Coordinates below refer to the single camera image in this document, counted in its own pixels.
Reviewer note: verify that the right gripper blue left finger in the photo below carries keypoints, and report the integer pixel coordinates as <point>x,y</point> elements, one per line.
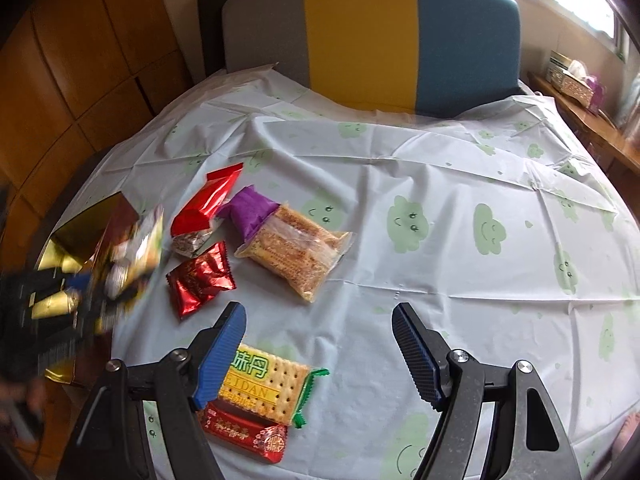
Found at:
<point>109,440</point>

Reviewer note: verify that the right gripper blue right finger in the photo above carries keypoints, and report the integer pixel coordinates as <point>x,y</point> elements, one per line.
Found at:
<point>527,438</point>

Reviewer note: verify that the brown silver snack packet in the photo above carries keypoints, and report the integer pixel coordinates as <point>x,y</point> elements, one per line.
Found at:
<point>127,260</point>

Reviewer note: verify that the long red gold packet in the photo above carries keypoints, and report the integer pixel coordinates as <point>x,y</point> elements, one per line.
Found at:
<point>262,438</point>

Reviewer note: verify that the purple snack packet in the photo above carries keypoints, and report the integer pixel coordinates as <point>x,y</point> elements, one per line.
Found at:
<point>248,210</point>

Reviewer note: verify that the clear rice cracker packet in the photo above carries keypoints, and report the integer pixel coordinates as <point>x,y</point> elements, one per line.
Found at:
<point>297,249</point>

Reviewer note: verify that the person's right hand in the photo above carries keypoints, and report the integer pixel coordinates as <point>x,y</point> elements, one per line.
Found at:
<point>626,432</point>

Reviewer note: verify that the maroon gold gift box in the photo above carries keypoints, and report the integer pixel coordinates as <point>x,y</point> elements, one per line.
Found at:
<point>73,247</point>

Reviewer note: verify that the crinkled red candy packet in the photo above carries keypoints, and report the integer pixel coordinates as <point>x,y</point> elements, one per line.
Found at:
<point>196,281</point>

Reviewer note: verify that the small clear nougat packet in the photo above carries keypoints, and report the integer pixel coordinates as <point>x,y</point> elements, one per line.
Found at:
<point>192,244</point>

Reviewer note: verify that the green edged biscuit packet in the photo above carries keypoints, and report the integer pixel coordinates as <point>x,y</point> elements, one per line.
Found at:
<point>268,386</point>

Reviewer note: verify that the red flat snack packet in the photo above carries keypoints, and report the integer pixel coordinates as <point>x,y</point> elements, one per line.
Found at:
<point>197,214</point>

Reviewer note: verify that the cloud print tablecloth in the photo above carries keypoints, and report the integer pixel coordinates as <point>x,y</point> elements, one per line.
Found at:
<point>497,226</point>

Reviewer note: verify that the wooden side shelf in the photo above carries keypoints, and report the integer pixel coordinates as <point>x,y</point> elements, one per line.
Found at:
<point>597,129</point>

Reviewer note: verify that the patterned tissue box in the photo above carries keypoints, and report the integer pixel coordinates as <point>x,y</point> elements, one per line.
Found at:
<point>571,78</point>

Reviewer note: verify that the grey yellow blue chair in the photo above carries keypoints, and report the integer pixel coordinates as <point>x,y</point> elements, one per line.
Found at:
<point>437,58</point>

